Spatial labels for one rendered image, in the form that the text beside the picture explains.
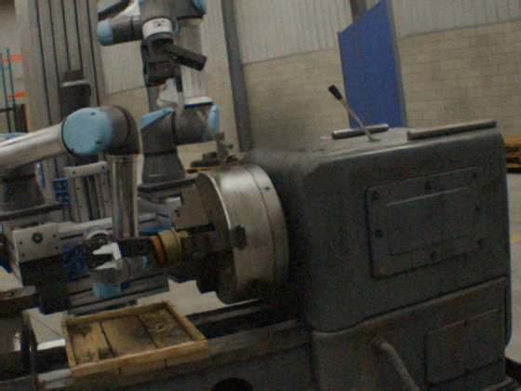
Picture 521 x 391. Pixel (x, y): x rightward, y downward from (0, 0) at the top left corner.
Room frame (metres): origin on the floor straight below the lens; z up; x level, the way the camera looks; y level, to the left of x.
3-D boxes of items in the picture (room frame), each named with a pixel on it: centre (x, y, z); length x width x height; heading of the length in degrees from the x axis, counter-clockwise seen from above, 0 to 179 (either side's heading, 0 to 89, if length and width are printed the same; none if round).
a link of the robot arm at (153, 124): (2.13, 0.30, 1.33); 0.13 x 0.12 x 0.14; 85
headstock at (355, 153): (1.63, -0.30, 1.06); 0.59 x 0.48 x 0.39; 109
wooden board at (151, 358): (1.38, 0.34, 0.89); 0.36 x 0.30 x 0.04; 19
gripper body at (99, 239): (1.48, 0.39, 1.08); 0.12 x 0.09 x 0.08; 19
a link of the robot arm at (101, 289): (1.65, 0.43, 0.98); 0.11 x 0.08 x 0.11; 159
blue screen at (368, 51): (8.25, -1.57, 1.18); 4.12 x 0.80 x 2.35; 179
